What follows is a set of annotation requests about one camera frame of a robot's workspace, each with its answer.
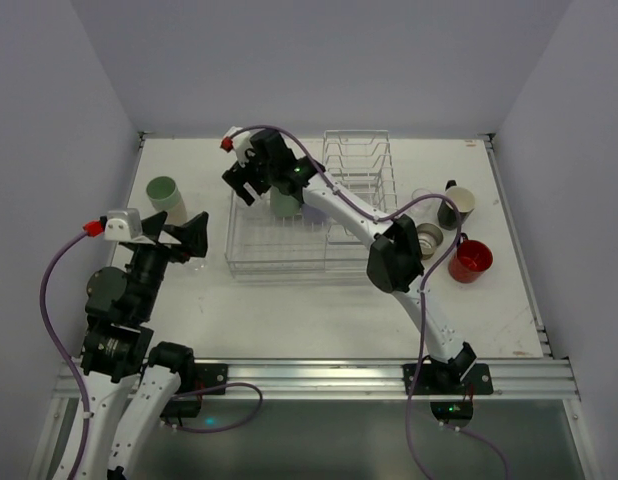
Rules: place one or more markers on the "tall white wire rack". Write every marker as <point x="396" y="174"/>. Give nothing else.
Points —
<point x="361" y="161"/>

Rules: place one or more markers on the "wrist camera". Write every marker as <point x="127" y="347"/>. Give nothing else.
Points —
<point x="123" y="225"/>
<point x="241" y="143"/>

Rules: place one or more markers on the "cream and brown cup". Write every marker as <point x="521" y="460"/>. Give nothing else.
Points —
<point x="430" y="238"/>

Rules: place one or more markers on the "clear glass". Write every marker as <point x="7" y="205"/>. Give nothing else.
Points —
<point x="197" y="264"/>
<point x="422" y="209"/>

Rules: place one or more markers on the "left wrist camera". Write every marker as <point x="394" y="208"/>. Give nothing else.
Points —
<point x="123" y="225"/>

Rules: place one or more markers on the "aluminium mounting rail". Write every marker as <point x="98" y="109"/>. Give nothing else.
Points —
<point x="382" y="379"/>

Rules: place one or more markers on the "red mug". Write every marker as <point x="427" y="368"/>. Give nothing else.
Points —
<point x="471" y="259"/>

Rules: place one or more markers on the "purple cup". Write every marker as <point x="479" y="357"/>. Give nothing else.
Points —
<point x="313" y="215"/>

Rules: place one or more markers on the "low white wire rack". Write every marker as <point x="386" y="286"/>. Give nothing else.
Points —
<point x="261" y="243"/>

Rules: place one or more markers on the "black mug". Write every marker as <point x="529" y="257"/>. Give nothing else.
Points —
<point x="459" y="204"/>

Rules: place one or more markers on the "light green cup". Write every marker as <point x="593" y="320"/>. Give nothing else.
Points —
<point x="163" y="193"/>

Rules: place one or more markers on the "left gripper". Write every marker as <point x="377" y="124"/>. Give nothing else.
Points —
<point x="165" y="242"/>

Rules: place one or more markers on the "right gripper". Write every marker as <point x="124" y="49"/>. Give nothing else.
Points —
<point x="252" y="175"/>

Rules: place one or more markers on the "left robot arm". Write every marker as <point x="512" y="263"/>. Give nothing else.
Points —
<point x="123" y="381"/>

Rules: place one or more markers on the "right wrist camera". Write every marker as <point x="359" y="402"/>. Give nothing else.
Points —
<point x="241" y="143"/>

